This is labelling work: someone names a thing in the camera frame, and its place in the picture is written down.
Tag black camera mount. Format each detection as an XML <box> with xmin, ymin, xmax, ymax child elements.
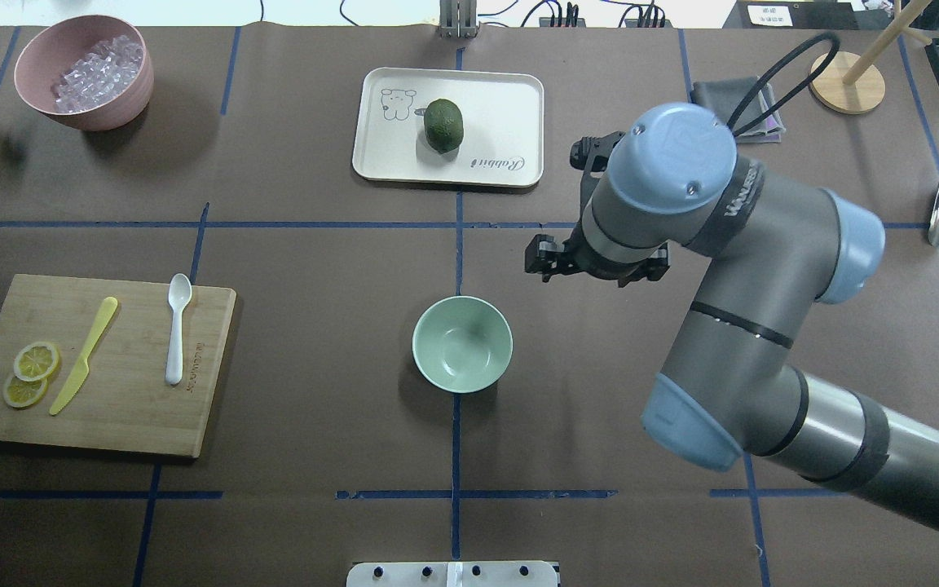
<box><xmin>569</xmin><ymin>131</ymin><xmax>625</xmax><ymax>172</ymax></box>

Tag lower lemon slice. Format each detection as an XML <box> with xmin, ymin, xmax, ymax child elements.
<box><xmin>2</xmin><ymin>375</ymin><xmax>49</xmax><ymax>409</ymax></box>

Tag green avocado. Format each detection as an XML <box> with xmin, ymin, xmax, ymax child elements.
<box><xmin>422</xmin><ymin>98</ymin><xmax>465</xmax><ymax>155</ymax></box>

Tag upper black usb hub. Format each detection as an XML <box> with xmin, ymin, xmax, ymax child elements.
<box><xmin>537</xmin><ymin>1</ymin><xmax>588</xmax><ymax>29</ymax></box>

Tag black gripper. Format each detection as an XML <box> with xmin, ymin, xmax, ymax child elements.
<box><xmin>525</xmin><ymin>232</ymin><xmax>671</xmax><ymax>289</ymax></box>

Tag grey folded cloth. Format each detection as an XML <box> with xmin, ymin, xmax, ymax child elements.
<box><xmin>690</xmin><ymin>77</ymin><xmax>787</xmax><ymax>143</ymax></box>

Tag light green bowl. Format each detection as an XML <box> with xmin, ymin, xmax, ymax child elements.
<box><xmin>411</xmin><ymin>296</ymin><xmax>514</xmax><ymax>394</ymax></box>

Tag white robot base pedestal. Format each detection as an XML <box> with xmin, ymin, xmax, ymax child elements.
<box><xmin>346</xmin><ymin>560</ymin><xmax>562</xmax><ymax>586</ymax></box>

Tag yellow plastic knife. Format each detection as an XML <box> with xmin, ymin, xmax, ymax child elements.
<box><xmin>48</xmin><ymin>296</ymin><xmax>120</xmax><ymax>416</ymax></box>

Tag pink bowl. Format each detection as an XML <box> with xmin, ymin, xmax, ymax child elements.
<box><xmin>12</xmin><ymin>15</ymin><xmax>154</xmax><ymax>131</ymax></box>

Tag black sign holder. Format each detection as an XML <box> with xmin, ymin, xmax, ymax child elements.
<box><xmin>722</xmin><ymin>1</ymin><xmax>858</xmax><ymax>30</ymax></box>

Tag clear ice cubes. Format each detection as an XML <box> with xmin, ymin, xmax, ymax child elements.
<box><xmin>51</xmin><ymin>36</ymin><xmax>147</xmax><ymax>114</ymax></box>

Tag upper lemon slice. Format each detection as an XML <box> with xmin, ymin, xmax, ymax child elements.
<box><xmin>12</xmin><ymin>341</ymin><xmax>60</xmax><ymax>382</ymax></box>

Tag white plastic spoon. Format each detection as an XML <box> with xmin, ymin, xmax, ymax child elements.
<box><xmin>165</xmin><ymin>272</ymin><xmax>193</xmax><ymax>386</ymax></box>

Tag white rabbit tray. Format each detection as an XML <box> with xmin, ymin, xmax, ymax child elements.
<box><xmin>351</xmin><ymin>67</ymin><xmax>544</xmax><ymax>189</ymax></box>

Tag black usb hub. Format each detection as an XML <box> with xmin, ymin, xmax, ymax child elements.
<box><xmin>537</xmin><ymin>1</ymin><xmax>588</xmax><ymax>29</ymax></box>
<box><xmin>619</xmin><ymin>1</ymin><xmax>668</xmax><ymax>29</ymax></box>

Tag lemon slice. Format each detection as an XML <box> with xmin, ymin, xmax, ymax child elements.
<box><xmin>12</xmin><ymin>341</ymin><xmax>60</xmax><ymax>382</ymax></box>
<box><xmin>2</xmin><ymin>375</ymin><xmax>49</xmax><ymax>409</ymax></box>

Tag lower black usb hub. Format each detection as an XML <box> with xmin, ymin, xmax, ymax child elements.
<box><xmin>619</xmin><ymin>1</ymin><xmax>668</xmax><ymax>29</ymax></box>

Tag aluminium frame post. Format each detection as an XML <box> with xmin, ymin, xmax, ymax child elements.
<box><xmin>439</xmin><ymin>0</ymin><xmax>479</xmax><ymax>38</ymax></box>

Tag bamboo cutting board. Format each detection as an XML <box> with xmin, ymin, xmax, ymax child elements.
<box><xmin>0</xmin><ymin>274</ymin><xmax>237</xmax><ymax>458</ymax></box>

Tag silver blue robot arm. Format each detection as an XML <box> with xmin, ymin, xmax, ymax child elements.
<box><xmin>525</xmin><ymin>103</ymin><xmax>939</xmax><ymax>532</ymax></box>

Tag wooden mug tree stand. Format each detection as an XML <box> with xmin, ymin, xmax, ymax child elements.
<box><xmin>809</xmin><ymin>1</ymin><xmax>932</xmax><ymax>115</ymax></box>

